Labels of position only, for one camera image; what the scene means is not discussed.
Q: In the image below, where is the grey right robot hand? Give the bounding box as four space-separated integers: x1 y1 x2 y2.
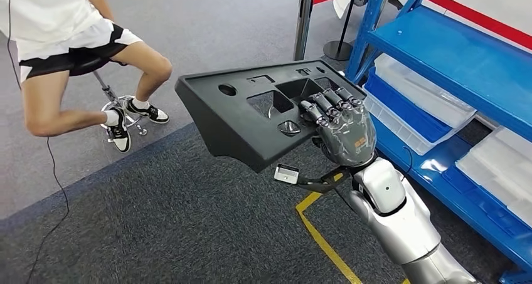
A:
299 87 378 167

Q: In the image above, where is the black plastic panel part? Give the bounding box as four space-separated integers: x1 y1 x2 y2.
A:
174 59 369 174

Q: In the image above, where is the blue metal shelf rack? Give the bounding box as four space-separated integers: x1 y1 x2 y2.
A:
346 0 532 284

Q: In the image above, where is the blue plastic bin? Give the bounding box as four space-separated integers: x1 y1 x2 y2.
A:
364 67 455 145
441 165 532 239

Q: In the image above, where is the yellow floor tape square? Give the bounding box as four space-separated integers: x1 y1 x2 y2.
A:
295 172 412 284

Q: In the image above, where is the chrome swivel stool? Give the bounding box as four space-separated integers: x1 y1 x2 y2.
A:
68 55 148 144

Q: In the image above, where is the person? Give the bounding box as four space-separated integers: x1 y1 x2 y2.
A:
0 0 173 154

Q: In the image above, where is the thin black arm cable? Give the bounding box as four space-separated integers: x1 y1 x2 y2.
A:
401 145 414 176

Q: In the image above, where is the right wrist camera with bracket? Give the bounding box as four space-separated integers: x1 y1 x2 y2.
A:
273 164 354 194

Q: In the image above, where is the black stanchion post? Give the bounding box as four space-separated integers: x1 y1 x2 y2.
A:
322 0 360 62

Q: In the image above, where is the chrome stanchion post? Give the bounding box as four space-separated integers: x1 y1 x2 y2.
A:
292 0 316 62

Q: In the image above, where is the black floor cable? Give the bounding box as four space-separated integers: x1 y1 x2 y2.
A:
4 0 71 284

